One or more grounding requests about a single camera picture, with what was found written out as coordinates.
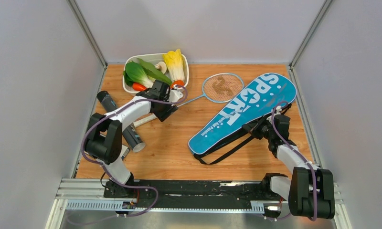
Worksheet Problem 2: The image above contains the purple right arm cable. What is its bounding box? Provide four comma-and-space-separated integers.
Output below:
263, 101, 319, 222

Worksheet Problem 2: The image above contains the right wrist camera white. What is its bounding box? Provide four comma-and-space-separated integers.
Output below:
273, 105, 283, 115

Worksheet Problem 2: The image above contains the blue racket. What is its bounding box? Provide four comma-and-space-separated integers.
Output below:
133, 73, 245, 128

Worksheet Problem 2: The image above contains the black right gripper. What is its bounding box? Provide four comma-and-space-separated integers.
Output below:
241, 114, 275, 140

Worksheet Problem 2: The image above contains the green leaf vegetable toy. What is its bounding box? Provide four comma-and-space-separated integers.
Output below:
138, 58, 172, 85

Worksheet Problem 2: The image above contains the orange carrot toy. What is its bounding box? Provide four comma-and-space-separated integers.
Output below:
171, 80, 185, 88

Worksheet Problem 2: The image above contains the blue book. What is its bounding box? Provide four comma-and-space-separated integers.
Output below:
119, 145, 130, 161

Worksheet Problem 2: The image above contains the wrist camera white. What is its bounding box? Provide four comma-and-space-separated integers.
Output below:
169, 90, 184, 103
273, 105, 283, 115

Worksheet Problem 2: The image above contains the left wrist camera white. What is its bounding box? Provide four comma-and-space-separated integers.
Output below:
169, 90, 184, 103

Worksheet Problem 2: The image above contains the beige mushroom toy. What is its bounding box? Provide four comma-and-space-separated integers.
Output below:
155, 61, 167, 74

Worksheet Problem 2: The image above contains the green bok choy toy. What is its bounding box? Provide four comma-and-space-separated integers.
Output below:
124, 62, 153, 88

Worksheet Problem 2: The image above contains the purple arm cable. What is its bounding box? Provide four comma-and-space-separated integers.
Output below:
263, 101, 319, 222
80, 84, 189, 219

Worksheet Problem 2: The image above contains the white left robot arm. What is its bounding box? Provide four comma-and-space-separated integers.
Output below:
80, 80, 180, 198

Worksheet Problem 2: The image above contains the white rectangular tray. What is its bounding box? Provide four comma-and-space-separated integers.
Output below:
122, 50, 189, 96

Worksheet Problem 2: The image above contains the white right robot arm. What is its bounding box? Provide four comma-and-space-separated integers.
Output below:
242, 114, 335, 220

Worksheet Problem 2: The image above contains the black shuttlecock tube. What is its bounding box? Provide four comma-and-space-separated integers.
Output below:
96, 90, 147, 153

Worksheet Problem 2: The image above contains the blue racket bag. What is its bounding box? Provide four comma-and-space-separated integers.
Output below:
188, 73, 297, 165

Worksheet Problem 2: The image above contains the red pepper toy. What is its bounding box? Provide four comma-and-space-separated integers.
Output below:
131, 83, 147, 92

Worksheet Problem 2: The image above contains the yellow cabbage toy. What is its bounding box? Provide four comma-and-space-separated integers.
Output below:
162, 49, 185, 82

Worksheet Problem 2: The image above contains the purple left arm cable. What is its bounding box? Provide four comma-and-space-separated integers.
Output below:
80, 84, 189, 219

